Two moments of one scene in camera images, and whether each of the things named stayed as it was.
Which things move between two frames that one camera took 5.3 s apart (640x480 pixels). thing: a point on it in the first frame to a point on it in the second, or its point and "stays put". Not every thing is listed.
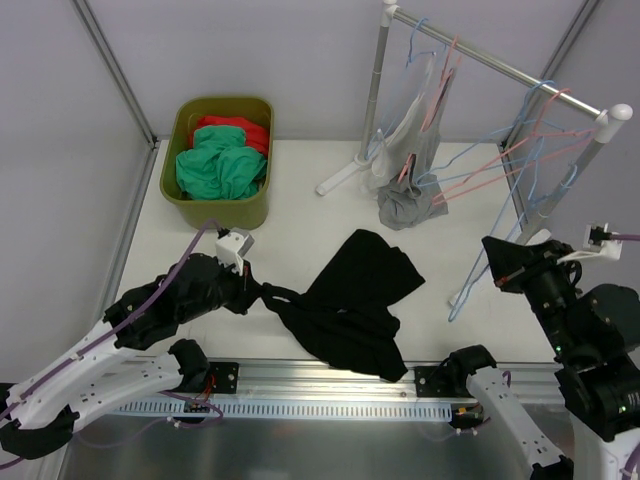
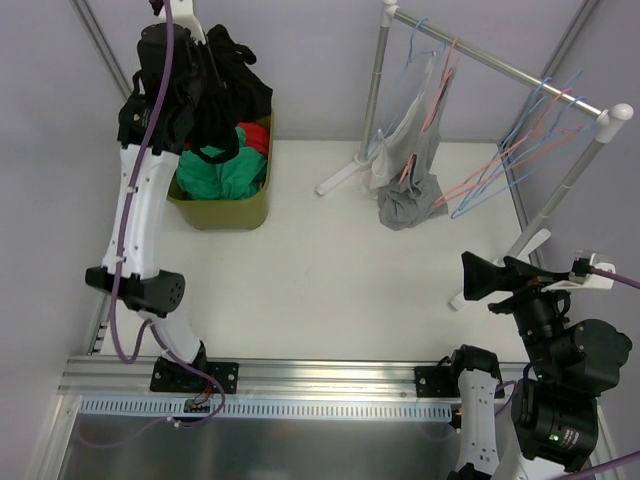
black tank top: x=346 y=317 to x=229 y=92
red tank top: x=256 y=136 stays put
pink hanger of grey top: x=449 y=72 stays put
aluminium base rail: x=295 y=379 stays put
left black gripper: x=245 y=288 to x=201 y=130
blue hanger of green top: x=588 y=133 to x=522 y=144
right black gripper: x=523 y=269 to x=513 y=279
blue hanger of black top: x=503 y=246 to x=567 y=123
